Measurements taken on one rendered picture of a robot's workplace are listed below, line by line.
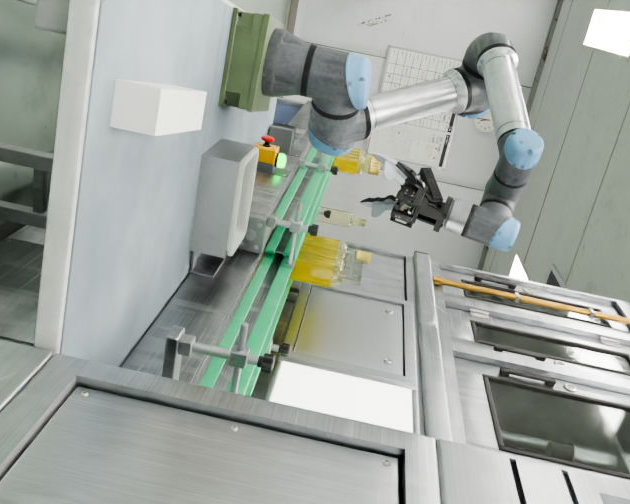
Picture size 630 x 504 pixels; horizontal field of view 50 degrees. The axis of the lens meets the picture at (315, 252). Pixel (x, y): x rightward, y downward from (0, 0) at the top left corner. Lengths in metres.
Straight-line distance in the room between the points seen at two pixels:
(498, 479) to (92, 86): 0.66
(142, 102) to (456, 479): 0.60
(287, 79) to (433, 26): 6.06
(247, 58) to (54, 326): 0.79
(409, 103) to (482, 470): 1.07
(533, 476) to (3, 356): 0.65
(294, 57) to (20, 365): 0.92
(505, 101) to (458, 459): 0.93
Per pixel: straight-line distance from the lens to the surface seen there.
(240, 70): 1.50
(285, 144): 2.30
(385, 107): 1.68
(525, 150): 1.45
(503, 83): 1.62
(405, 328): 1.88
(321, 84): 1.52
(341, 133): 1.61
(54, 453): 0.78
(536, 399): 1.86
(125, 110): 0.92
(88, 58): 0.85
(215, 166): 1.44
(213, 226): 1.48
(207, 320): 1.35
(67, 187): 0.87
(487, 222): 1.49
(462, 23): 7.56
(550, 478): 0.89
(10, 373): 0.88
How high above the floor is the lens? 1.08
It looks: 2 degrees down
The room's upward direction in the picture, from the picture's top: 102 degrees clockwise
